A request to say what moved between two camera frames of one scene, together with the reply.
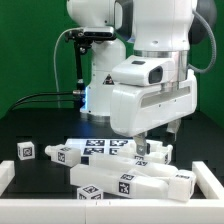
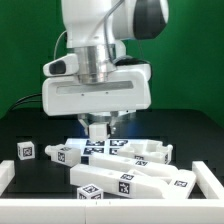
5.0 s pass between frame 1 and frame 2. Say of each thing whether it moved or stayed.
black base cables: stayed
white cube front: stayed
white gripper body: moved
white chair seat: stayed
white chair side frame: stayed
